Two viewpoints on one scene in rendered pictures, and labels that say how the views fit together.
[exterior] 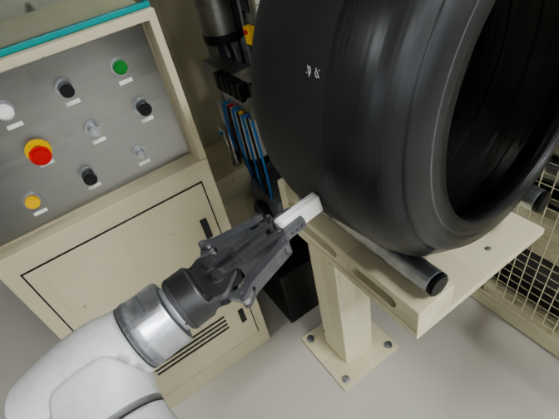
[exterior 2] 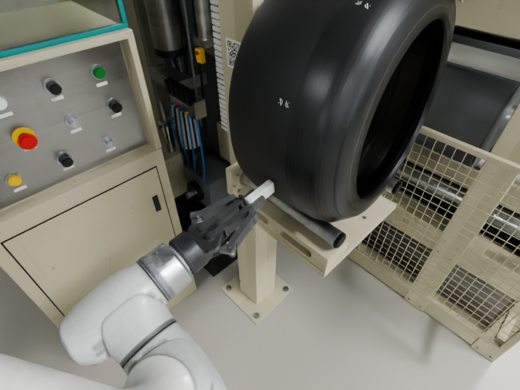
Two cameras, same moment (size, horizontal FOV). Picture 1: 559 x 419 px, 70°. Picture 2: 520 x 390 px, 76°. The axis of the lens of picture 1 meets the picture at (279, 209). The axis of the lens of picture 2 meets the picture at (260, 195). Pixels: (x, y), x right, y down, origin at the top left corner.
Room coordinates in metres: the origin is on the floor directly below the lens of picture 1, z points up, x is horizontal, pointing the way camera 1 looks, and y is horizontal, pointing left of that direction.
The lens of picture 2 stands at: (-0.05, 0.13, 1.55)
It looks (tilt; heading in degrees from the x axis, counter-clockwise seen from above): 44 degrees down; 342
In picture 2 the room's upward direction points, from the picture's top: straight up
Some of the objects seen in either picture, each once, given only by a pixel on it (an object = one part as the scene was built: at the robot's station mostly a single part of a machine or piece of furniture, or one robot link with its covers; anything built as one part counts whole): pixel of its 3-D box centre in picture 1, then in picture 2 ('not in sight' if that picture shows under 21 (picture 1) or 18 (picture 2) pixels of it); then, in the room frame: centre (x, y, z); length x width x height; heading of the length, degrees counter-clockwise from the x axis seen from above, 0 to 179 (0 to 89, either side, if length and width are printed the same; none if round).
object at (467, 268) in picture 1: (411, 230); (315, 205); (0.59, -0.27, 0.80); 0.37 x 0.36 x 0.02; 115
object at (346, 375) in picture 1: (348, 342); (257, 288); (0.81, -0.14, 0.01); 0.27 x 0.27 x 0.02; 25
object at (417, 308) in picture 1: (363, 252); (286, 220); (0.53, -0.14, 0.83); 0.36 x 0.09 x 0.06; 25
